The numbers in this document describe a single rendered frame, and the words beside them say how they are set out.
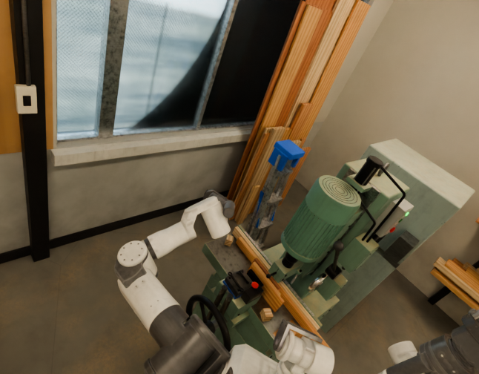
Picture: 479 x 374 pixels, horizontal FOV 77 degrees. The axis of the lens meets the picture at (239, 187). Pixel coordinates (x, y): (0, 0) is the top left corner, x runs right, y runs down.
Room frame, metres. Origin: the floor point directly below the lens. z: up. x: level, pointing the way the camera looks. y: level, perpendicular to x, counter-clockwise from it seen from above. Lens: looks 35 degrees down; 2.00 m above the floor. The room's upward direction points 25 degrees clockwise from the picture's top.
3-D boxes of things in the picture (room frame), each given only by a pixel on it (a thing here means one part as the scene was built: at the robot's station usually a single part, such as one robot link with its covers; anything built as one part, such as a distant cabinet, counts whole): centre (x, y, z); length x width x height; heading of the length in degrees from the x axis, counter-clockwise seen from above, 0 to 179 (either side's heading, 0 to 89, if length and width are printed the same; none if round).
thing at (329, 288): (1.01, -0.56, 1.02); 0.09 x 0.07 x 0.12; 53
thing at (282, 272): (0.97, -0.34, 1.03); 0.14 x 0.07 x 0.09; 143
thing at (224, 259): (0.89, -0.23, 0.87); 0.61 x 0.30 x 0.06; 53
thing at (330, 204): (0.95, -0.33, 1.35); 0.18 x 0.18 x 0.31
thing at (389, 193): (1.19, -0.50, 1.16); 0.22 x 0.22 x 0.72; 53
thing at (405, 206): (1.12, -0.63, 1.40); 0.10 x 0.06 x 0.16; 143
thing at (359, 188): (1.06, -0.41, 1.54); 0.08 x 0.08 x 0.17; 53
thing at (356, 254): (1.03, -0.58, 1.23); 0.09 x 0.08 x 0.15; 143
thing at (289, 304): (0.93, -0.35, 0.92); 0.62 x 0.02 x 0.04; 53
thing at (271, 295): (0.90, -0.29, 0.94); 0.21 x 0.01 x 0.08; 53
